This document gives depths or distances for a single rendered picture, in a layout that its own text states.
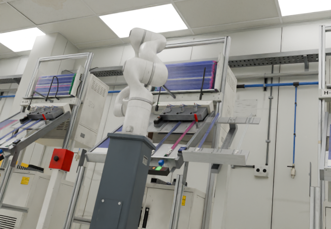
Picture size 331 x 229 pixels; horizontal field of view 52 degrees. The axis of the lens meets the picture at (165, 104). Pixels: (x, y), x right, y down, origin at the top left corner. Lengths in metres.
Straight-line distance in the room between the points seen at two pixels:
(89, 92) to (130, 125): 2.01
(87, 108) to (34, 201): 1.04
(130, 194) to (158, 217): 0.87
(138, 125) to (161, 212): 0.89
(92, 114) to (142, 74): 1.95
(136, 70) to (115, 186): 0.57
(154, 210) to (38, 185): 1.19
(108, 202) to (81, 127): 2.02
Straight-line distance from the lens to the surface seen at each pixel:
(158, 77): 1.70
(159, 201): 2.35
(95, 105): 3.63
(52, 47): 5.68
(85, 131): 3.52
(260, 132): 4.01
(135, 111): 1.61
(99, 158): 2.31
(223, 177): 1.99
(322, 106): 2.46
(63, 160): 2.68
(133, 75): 1.67
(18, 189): 3.21
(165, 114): 2.55
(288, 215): 3.77
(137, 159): 1.51
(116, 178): 1.52
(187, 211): 2.26
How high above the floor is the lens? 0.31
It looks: 21 degrees up
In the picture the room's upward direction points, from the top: 10 degrees clockwise
